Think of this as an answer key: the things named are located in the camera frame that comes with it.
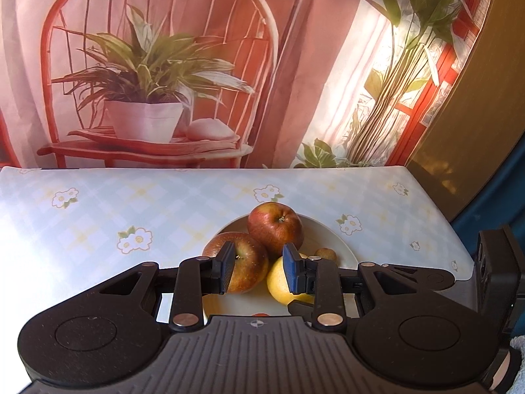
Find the cream oval plate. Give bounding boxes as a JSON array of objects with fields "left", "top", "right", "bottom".
[{"left": 202, "top": 213, "right": 359, "bottom": 324}]

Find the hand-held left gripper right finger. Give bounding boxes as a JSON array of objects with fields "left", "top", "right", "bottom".
[{"left": 282, "top": 243, "right": 419, "bottom": 333}]

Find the brown wooden door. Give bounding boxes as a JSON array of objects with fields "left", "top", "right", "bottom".
[{"left": 404, "top": 0, "right": 525, "bottom": 222}]

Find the round yellow lemon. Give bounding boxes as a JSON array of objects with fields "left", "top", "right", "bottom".
[{"left": 266, "top": 253, "right": 316, "bottom": 305}]

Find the printed backdrop cloth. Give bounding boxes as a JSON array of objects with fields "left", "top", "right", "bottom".
[{"left": 0, "top": 0, "right": 499, "bottom": 170}]

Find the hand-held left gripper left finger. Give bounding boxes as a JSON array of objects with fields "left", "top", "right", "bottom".
[{"left": 98, "top": 241, "right": 237, "bottom": 333}]

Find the dark blue cloth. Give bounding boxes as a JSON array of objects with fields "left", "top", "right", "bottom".
[{"left": 451, "top": 143, "right": 525, "bottom": 251}]

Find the person's right forearm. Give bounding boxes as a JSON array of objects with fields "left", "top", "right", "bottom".
[{"left": 488, "top": 334, "right": 525, "bottom": 394}]

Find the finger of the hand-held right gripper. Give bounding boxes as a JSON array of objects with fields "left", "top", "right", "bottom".
[
  {"left": 287, "top": 300, "right": 316, "bottom": 317},
  {"left": 383, "top": 263, "right": 457, "bottom": 294}
]

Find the red green-tinged apple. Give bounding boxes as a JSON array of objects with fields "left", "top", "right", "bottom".
[{"left": 202, "top": 232, "right": 269, "bottom": 294}]

